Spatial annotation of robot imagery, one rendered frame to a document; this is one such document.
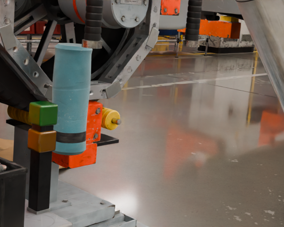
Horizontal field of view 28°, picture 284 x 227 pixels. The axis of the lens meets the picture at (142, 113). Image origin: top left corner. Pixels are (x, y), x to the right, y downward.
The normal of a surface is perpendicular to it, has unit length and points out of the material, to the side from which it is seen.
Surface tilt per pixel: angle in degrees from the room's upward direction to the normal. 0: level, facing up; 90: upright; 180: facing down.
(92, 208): 0
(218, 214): 0
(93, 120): 90
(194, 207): 0
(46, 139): 90
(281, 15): 105
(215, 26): 90
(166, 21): 90
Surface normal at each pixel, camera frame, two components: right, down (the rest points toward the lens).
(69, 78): 0.03, 0.17
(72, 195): 0.08, -0.97
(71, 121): 0.24, 0.25
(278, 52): -0.45, 0.56
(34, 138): -0.69, 0.09
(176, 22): 0.73, 0.20
